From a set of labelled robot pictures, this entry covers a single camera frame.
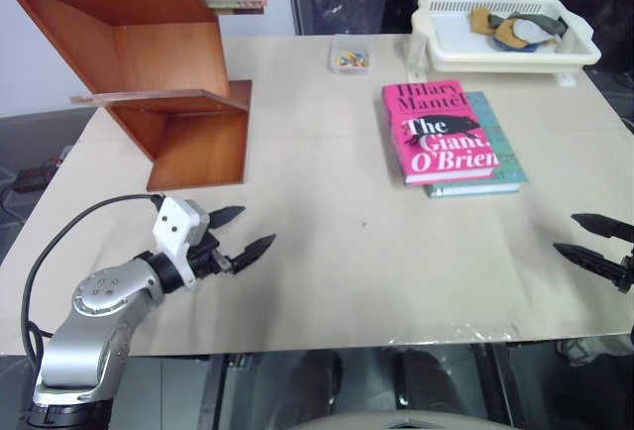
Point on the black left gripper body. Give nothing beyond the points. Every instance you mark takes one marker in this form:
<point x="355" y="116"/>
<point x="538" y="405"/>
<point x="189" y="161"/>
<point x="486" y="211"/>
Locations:
<point x="205" y="256"/>

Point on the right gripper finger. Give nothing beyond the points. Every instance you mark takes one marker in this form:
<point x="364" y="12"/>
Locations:
<point x="602" y="224"/>
<point x="594" y="261"/>

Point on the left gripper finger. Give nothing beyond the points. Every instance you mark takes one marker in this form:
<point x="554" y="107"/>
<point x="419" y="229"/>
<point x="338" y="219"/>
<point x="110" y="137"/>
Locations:
<point x="228" y="214"/>
<point x="252" y="251"/>

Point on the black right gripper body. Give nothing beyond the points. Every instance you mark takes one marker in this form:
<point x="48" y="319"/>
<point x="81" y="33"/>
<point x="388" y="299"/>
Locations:
<point x="630" y="266"/>

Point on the teal hardcover book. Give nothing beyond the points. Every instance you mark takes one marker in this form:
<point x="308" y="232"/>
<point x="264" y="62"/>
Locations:
<point x="495" y="113"/>

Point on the brown wooden bookshelf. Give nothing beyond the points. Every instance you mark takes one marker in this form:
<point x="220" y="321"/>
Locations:
<point x="163" y="53"/>

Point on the pink hardcover book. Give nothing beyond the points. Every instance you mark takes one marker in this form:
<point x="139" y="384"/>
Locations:
<point x="436" y="138"/>

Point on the clear tape strip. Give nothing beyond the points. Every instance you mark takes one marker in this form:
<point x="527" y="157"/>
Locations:
<point x="475" y="333"/>

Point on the white plastic basket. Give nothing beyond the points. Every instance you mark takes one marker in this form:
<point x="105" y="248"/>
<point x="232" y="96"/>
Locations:
<point x="495" y="61"/>

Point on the clear box of colourful pins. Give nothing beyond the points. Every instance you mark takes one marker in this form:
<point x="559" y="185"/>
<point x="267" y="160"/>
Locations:
<point x="350" y="56"/>

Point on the pale blue cloth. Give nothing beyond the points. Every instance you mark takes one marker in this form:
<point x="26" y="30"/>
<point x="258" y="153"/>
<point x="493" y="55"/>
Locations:
<point x="529" y="31"/>

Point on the large mustard yellow cloth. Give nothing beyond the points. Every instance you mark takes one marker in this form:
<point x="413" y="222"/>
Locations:
<point x="507" y="36"/>

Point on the small mustard yellow cloth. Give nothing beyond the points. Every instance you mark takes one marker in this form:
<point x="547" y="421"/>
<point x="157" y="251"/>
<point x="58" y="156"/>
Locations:
<point x="480" y="21"/>

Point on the white plastic basket stand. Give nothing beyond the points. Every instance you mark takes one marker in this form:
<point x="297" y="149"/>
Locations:
<point x="418" y="53"/>

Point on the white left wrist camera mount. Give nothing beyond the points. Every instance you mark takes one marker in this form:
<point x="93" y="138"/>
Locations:
<point x="173" y="222"/>

